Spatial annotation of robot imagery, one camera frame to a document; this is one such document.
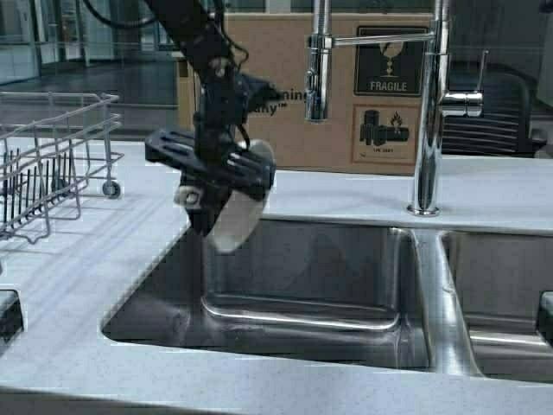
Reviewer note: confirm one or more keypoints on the white wire dish rack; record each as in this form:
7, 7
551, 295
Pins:
53, 145

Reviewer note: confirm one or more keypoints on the black office chair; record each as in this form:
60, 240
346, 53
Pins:
504, 127

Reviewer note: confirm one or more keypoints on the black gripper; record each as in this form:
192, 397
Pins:
225, 103

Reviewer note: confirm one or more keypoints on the brown cardboard box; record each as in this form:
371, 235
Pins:
351, 88

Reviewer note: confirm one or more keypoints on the white frying pan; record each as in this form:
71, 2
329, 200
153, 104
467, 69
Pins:
237, 221

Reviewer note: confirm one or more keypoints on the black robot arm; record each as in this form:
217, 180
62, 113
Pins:
204, 42

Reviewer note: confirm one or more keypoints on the black robot base left corner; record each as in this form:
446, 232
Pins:
12, 323

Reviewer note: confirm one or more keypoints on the chrome kitchen faucet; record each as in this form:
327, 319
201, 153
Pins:
437, 101

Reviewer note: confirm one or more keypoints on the stainless steel double sink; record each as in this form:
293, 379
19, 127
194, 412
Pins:
432, 300

